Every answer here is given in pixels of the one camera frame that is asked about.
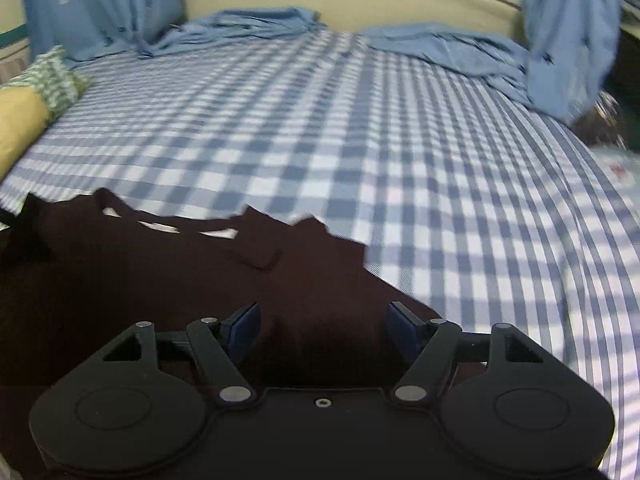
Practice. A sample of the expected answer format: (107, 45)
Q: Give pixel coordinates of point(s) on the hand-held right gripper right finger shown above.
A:
(401, 331)

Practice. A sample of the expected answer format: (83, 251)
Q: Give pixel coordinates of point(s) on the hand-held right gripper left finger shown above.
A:
(245, 331)

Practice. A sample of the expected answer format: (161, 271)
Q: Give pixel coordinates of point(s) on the maroon printed t-shirt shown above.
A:
(125, 270)

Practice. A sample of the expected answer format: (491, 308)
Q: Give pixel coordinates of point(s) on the blue checked bed sheet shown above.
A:
(350, 135)

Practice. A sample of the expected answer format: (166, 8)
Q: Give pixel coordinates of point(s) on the light blue cloth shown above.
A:
(617, 162)

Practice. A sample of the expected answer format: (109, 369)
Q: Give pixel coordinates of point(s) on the clear plastic bag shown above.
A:
(602, 117)

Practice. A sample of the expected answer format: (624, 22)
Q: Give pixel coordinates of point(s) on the blue star curtain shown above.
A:
(565, 35)
(100, 5)

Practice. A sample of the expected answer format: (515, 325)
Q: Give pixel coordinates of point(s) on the striped teal headboard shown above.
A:
(10, 65)

